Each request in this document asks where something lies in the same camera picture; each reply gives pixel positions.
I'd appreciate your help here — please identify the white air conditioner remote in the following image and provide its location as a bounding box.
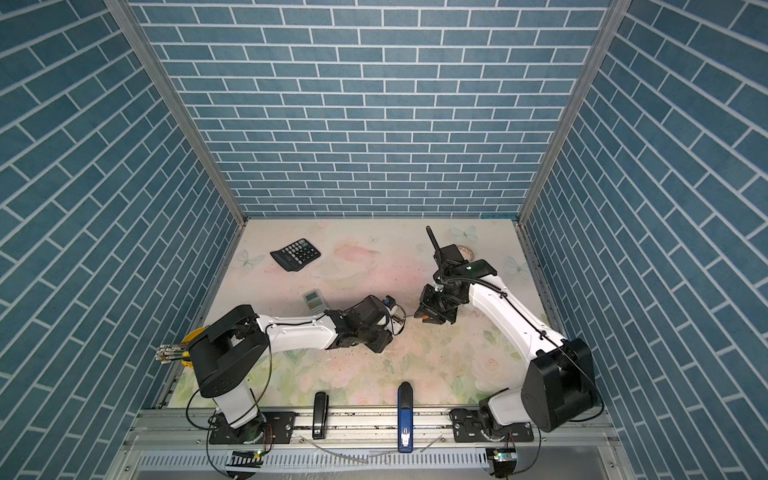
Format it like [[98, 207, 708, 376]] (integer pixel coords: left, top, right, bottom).
[[390, 305, 407, 336]]

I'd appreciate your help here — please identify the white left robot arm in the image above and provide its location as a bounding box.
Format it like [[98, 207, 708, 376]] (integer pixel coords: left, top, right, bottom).
[[186, 295, 406, 429]]

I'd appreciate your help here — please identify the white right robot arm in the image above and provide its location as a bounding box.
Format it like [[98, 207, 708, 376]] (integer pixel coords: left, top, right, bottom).
[[416, 275, 605, 432]]

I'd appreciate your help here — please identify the small white remote control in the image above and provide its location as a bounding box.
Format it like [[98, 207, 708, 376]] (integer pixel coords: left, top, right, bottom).
[[302, 289, 328, 315]]

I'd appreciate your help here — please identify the tape roll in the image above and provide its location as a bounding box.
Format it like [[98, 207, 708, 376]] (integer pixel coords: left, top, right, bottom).
[[457, 245, 475, 262]]

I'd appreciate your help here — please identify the blue stapler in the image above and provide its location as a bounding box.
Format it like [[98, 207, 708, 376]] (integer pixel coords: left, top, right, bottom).
[[397, 382, 414, 453]]

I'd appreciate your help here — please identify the black desktop calculator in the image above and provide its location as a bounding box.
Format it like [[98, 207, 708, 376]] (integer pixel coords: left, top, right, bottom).
[[270, 238, 321, 272]]

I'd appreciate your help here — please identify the black stapler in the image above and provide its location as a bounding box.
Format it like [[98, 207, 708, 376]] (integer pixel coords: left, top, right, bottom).
[[311, 391, 329, 440]]

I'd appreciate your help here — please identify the yellow pen cup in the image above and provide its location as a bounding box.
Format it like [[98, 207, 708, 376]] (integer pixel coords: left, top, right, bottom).
[[155, 327, 206, 369]]

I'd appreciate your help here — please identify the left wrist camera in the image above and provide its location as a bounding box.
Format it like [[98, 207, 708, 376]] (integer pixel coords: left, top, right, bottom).
[[383, 295, 397, 309]]

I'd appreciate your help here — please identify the black corrugated cable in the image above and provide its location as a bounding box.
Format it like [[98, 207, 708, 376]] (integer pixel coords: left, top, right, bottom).
[[424, 225, 481, 289]]

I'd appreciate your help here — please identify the aluminium front rail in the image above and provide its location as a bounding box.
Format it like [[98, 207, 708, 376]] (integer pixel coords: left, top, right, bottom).
[[106, 406, 634, 479]]

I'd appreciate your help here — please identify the aluminium corner post right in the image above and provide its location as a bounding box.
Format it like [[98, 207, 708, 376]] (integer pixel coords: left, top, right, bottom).
[[518, 0, 634, 226]]

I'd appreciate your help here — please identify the aluminium corner post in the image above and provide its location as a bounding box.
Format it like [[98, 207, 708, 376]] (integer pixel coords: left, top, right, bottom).
[[103, 0, 247, 228], [518, 0, 634, 226]]

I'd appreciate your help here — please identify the aluminium corner post left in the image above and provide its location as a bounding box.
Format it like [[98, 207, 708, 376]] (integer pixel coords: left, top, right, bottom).
[[103, 0, 247, 228]]

